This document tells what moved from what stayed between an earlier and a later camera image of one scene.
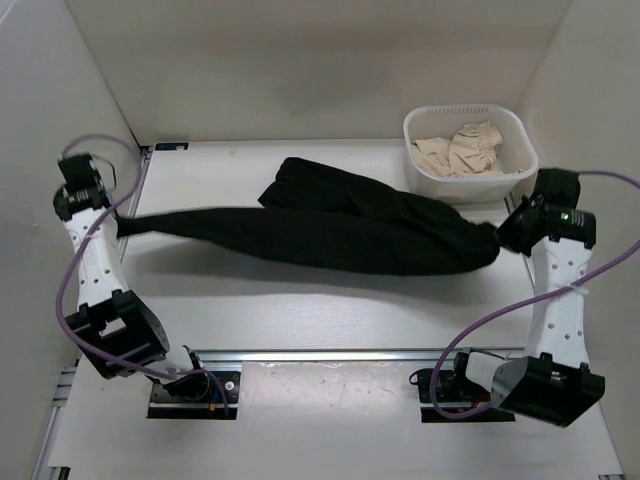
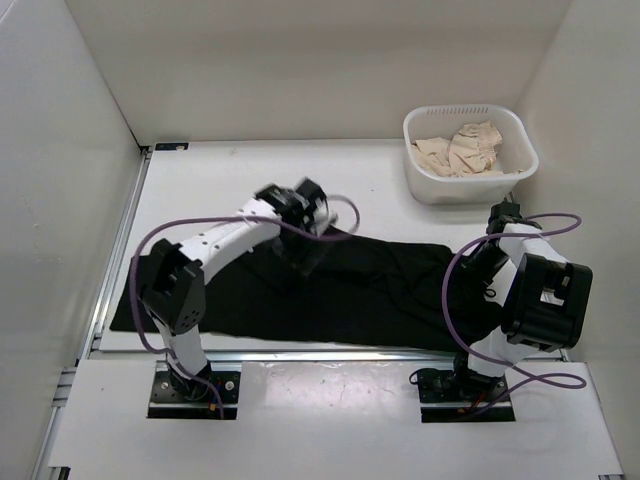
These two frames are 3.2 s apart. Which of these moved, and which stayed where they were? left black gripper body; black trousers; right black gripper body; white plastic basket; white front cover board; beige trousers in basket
Moved: black trousers; right black gripper body; left black gripper body
Stayed: white front cover board; white plastic basket; beige trousers in basket
